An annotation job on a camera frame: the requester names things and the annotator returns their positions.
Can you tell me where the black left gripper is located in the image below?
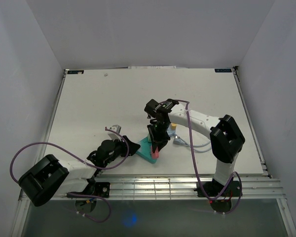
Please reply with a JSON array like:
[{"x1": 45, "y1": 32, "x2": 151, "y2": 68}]
[{"x1": 104, "y1": 136, "x2": 140, "y2": 166}]

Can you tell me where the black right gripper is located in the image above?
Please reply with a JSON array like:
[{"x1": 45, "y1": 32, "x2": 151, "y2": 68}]
[{"x1": 147, "y1": 121, "x2": 170, "y2": 153}]

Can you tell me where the pink socket adapter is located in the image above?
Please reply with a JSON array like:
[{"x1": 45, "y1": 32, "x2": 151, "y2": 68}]
[{"x1": 151, "y1": 148, "x2": 159, "y2": 160}]

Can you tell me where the teal triangular power strip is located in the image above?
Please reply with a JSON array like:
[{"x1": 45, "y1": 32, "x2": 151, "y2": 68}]
[{"x1": 136, "y1": 137, "x2": 157, "y2": 164}]

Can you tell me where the light blue power cable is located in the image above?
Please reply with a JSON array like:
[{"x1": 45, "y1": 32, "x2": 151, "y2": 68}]
[{"x1": 172, "y1": 134, "x2": 213, "y2": 153}]

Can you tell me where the yellow plug adapter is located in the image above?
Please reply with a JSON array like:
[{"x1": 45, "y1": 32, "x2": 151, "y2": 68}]
[{"x1": 171, "y1": 123, "x2": 177, "y2": 131}]

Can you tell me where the green two-tone plug adapter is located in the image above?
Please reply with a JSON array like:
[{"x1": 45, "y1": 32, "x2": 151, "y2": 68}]
[{"x1": 147, "y1": 134, "x2": 151, "y2": 143}]

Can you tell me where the light blue round power strip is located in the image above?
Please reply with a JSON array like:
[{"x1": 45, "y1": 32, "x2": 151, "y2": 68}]
[{"x1": 167, "y1": 127, "x2": 176, "y2": 137}]

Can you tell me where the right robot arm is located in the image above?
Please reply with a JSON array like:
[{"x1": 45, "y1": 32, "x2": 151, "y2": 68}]
[{"x1": 144, "y1": 99, "x2": 245, "y2": 196}]

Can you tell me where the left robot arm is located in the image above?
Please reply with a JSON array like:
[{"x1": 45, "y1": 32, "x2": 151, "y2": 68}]
[{"x1": 17, "y1": 135, "x2": 141, "y2": 206}]

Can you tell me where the right blue corner label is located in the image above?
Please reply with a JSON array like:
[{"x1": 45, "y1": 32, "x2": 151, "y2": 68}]
[{"x1": 214, "y1": 68, "x2": 232, "y2": 73}]

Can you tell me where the blue corner label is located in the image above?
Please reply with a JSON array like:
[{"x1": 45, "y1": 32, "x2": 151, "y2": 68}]
[
  {"x1": 67, "y1": 70, "x2": 84, "y2": 75},
  {"x1": 214, "y1": 68, "x2": 232, "y2": 73}
]

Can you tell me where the left blue corner label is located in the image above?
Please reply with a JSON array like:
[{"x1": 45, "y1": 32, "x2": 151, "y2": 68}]
[{"x1": 67, "y1": 70, "x2": 84, "y2": 75}]

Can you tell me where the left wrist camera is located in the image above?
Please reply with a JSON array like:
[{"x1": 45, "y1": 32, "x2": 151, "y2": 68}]
[{"x1": 105, "y1": 124, "x2": 121, "y2": 140}]

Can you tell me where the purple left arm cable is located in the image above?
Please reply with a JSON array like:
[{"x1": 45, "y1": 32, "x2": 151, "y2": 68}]
[{"x1": 9, "y1": 126, "x2": 130, "y2": 222}]

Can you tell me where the aluminium front rail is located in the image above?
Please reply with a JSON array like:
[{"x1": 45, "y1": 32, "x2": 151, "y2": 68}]
[{"x1": 18, "y1": 174, "x2": 286, "y2": 201}]

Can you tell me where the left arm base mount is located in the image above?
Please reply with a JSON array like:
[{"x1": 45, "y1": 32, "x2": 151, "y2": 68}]
[{"x1": 73, "y1": 182, "x2": 111, "y2": 198}]

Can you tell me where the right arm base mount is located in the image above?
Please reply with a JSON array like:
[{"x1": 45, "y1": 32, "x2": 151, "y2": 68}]
[{"x1": 194, "y1": 179, "x2": 242, "y2": 197}]

